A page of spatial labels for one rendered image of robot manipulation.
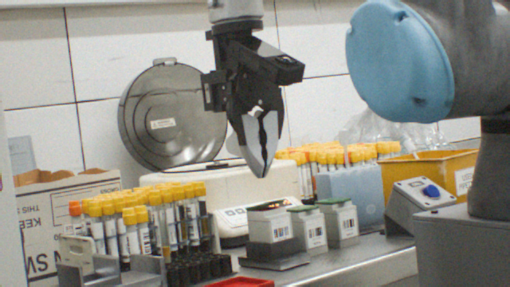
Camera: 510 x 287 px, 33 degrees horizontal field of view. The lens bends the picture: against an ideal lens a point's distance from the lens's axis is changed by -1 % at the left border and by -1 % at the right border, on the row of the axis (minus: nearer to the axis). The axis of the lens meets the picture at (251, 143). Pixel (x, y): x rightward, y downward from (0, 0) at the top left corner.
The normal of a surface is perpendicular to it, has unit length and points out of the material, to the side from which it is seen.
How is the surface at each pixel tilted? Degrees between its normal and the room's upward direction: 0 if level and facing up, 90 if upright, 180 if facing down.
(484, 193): 70
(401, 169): 90
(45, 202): 93
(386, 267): 90
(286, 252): 90
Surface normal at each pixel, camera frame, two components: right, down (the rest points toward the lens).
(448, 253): -0.77, 0.12
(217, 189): 0.44, 0.00
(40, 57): 0.62, -0.04
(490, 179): -0.84, -0.22
